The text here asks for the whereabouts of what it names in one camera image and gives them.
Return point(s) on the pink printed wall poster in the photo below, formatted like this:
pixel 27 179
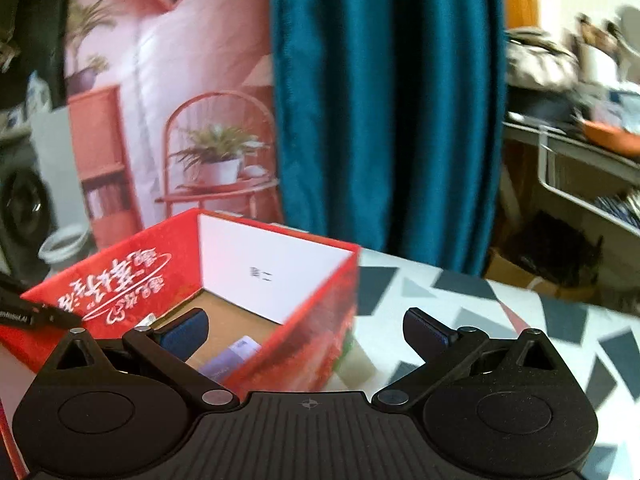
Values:
pixel 170 100

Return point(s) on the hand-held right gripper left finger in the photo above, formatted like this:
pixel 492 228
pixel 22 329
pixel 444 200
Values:
pixel 186 334

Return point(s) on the orange bowl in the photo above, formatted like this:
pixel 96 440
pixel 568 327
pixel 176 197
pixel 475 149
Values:
pixel 612 136

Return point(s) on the geometric patterned tablecloth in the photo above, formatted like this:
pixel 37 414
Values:
pixel 500 320

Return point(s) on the teal curtain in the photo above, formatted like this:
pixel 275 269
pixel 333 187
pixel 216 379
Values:
pixel 385 110

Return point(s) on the blue and white card packet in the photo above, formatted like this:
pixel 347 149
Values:
pixel 231 356

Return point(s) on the small white and green box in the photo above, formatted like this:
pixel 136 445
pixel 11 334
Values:
pixel 356 366

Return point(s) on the red cardboard box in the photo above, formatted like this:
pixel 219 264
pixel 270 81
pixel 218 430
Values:
pixel 150 270

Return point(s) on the small white paper piece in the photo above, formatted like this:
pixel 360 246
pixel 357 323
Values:
pixel 148 320

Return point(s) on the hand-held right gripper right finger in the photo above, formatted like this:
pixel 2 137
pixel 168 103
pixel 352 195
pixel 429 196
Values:
pixel 425 329

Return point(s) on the beige bag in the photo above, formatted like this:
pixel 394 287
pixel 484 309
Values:
pixel 540 60

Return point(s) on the brown cardboard box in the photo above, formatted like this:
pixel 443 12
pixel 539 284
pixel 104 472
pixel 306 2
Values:
pixel 520 272

